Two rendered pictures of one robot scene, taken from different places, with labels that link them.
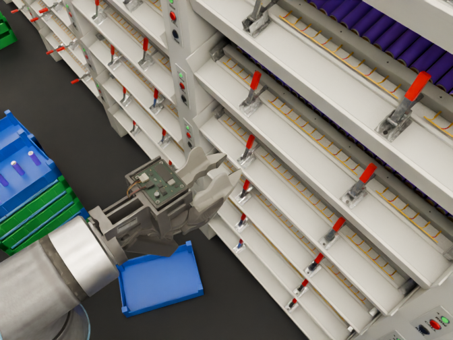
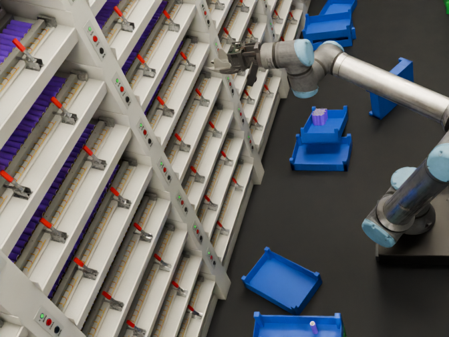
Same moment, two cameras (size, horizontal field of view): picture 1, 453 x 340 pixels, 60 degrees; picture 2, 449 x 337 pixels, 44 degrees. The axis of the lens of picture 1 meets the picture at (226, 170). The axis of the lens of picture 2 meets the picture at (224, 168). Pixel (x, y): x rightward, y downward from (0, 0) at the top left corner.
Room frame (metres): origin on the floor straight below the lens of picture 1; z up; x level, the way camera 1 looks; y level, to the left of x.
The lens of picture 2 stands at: (0.94, 1.59, 2.19)
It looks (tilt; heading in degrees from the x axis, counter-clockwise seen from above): 44 degrees down; 252
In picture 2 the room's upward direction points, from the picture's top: 23 degrees counter-clockwise
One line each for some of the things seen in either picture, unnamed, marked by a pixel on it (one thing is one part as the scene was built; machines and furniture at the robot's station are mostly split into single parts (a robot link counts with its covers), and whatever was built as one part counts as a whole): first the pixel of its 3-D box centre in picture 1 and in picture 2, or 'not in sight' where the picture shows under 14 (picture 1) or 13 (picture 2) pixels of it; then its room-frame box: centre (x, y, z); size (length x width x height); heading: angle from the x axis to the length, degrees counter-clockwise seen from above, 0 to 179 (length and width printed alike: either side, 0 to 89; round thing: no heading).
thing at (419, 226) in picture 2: not in sight; (411, 210); (-0.14, 0.47, 0.19); 0.19 x 0.19 x 0.10
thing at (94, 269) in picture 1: (85, 251); (268, 56); (0.17, 0.17, 1.08); 0.10 x 0.05 x 0.09; 40
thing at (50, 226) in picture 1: (32, 211); not in sight; (0.67, 0.74, 0.20); 0.30 x 0.20 x 0.08; 136
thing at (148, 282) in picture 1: (159, 277); (281, 280); (0.46, 0.26, 0.04); 0.30 x 0.20 x 0.08; 106
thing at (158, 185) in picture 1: (143, 212); (246, 56); (0.23, 0.11, 1.08); 0.12 x 0.08 x 0.09; 130
